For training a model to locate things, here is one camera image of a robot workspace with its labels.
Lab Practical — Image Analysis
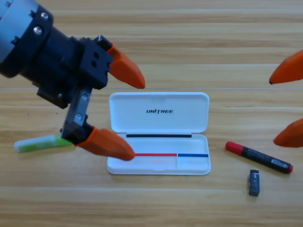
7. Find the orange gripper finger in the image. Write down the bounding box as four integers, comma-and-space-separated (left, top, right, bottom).
268, 49, 303, 85
75, 126, 136, 162
273, 118, 303, 148

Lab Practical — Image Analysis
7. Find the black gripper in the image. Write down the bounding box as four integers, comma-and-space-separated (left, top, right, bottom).
0, 4, 146, 145

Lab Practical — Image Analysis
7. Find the white Unitree pencil case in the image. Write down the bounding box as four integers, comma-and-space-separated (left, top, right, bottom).
107, 91, 211, 176

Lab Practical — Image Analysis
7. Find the red and black marker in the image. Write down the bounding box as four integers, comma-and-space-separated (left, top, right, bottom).
225, 141, 294, 175

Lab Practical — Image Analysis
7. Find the green and white highlighter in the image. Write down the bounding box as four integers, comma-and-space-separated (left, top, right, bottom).
14, 133, 74, 153

